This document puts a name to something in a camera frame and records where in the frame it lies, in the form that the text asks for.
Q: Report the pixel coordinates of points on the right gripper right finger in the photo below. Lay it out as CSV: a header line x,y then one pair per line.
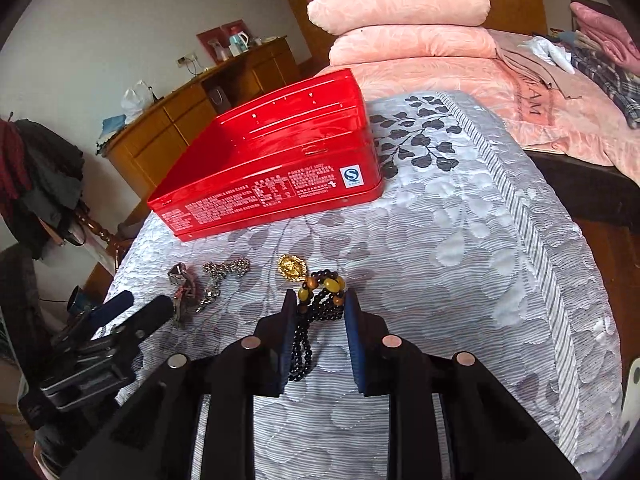
x,y
449,418

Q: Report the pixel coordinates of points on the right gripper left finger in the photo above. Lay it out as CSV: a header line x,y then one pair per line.
x,y
195,419

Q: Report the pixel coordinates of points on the white floral quilted cover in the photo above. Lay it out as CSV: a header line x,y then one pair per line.
x,y
467,249

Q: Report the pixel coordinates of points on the wooden sideboard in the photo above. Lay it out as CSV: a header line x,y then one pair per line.
x,y
144,151

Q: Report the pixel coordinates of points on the gold pendant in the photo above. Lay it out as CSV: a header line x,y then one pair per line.
x,y
292,268

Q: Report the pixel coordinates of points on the blue cloth on sideboard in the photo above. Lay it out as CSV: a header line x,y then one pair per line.
x,y
110,127

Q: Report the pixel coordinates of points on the white plastic bag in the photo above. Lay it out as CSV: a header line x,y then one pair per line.
x,y
136,100

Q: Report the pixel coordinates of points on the red tin box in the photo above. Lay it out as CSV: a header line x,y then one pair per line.
x,y
304,148

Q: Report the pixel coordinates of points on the red photo frames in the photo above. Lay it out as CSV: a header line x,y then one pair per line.
x,y
216,41

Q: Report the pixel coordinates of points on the white kettle with pink lid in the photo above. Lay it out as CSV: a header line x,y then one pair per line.
x,y
239,41

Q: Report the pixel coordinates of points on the pink bed cover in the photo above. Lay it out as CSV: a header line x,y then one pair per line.
x,y
570,116

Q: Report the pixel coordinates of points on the plaid folded clothes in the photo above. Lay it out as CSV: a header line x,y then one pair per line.
x,y
620,85

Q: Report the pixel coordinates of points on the white cloth on bed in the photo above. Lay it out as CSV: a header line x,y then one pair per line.
x,y
550,53

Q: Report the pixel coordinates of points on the lower pink folded quilt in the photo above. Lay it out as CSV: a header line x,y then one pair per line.
x,y
393,42

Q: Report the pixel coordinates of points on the pink folded blanket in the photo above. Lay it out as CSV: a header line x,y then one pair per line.
x,y
610,34

